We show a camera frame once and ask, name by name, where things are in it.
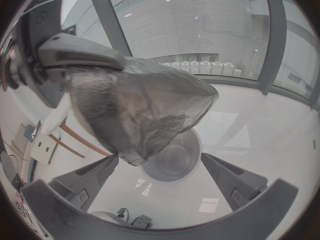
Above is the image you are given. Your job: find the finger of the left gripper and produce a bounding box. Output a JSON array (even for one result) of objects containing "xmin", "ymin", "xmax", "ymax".
[
  {"xmin": 42, "ymin": 67, "xmax": 73, "ymax": 93},
  {"xmin": 37, "ymin": 33, "xmax": 126, "ymax": 71}
]

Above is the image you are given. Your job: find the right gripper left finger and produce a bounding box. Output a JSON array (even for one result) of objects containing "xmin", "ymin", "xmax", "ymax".
[{"xmin": 49, "ymin": 153, "xmax": 120, "ymax": 211}]

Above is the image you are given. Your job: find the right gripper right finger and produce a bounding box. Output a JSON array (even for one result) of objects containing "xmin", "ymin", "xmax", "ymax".
[{"xmin": 200, "ymin": 152, "xmax": 269, "ymax": 212}]

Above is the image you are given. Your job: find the black plastic bag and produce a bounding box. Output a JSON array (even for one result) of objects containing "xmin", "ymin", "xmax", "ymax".
[{"xmin": 66, "ymin": 56, "xmax": 220, "ymax": 167}]

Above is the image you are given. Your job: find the grey trash bin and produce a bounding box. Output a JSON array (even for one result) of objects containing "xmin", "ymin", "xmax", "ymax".
[{"xmin": 141, "ymin": 129, "xmax": 202, "ymax": 182}]

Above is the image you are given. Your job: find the white wooden chair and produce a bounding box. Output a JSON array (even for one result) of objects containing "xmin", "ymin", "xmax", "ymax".
[{"xmin": 41, "ymin": 93, "xmax": 112, "ymax": 159}]

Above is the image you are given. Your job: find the window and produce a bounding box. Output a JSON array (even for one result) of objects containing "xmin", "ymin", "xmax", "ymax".
[{"xmin": 51, "ymin": 0, "xmax": 320, "ymax": 109}]

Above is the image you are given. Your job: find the white low cabinet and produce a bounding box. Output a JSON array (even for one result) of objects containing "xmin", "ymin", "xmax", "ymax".
[{"xmin": 30, "ymin": 134, "xmax": 60, "ymax": 165}]

